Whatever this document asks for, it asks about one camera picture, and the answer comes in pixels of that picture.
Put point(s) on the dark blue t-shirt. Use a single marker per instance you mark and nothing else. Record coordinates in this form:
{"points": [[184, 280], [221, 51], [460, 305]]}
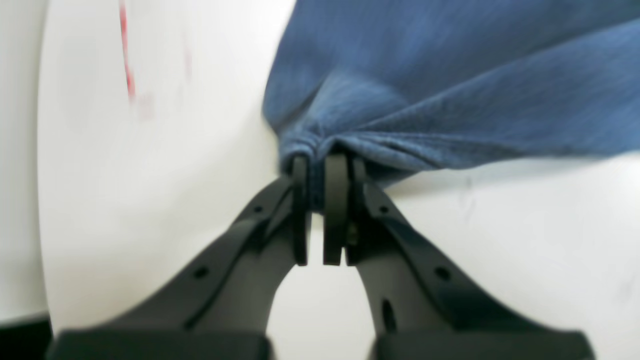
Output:
{"points": [[423, 85]]}

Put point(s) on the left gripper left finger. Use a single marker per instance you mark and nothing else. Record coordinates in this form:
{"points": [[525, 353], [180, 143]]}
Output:
{"points": [[217, 307]]}

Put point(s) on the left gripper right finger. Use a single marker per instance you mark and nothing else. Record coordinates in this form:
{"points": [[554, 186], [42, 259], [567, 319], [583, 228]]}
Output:
{"points": [[423, 305]]}

